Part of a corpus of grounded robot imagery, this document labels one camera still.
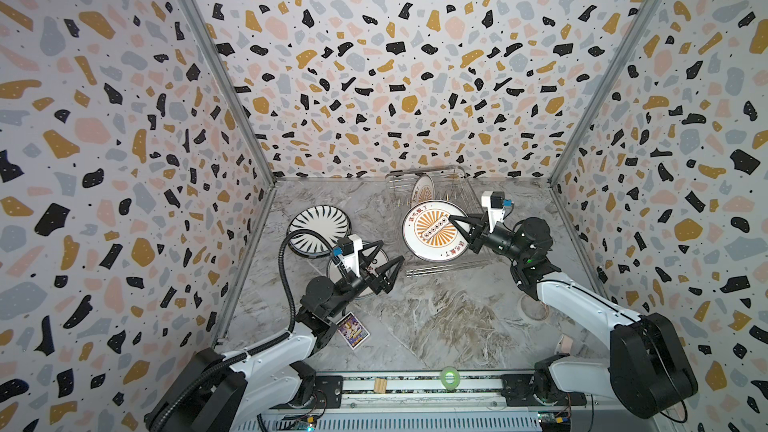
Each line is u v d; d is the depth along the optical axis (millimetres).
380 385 746
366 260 750
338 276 638
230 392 407
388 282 661
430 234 764
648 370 416
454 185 1184
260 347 492
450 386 751
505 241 676
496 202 652
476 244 686
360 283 664
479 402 731
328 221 1061
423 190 1061
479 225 688
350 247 637
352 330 821
